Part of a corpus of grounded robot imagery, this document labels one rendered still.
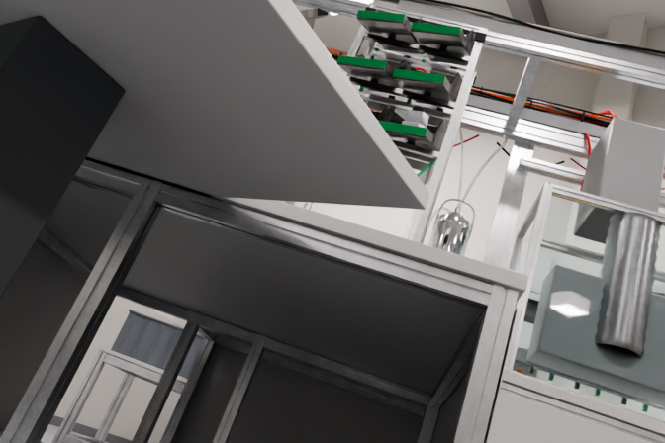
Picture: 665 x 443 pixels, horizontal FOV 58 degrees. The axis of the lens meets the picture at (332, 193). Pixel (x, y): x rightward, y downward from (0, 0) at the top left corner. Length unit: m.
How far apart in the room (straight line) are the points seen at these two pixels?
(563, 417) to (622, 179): 0.91
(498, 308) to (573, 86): 5.36
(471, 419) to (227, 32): 0.72
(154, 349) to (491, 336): 2.53
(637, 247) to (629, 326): 0.27
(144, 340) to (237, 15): 2.87
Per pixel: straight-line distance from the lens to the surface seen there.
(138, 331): 3.48
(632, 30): 6.47
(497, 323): 1.13
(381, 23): 1.69
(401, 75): 1.56
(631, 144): 2.46
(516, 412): 1.84
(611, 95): 5.97
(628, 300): 2.11
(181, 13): 0.75
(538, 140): 2.83
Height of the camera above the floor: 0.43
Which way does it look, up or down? 24 degrees up
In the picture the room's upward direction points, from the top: 21 degrees clockwise
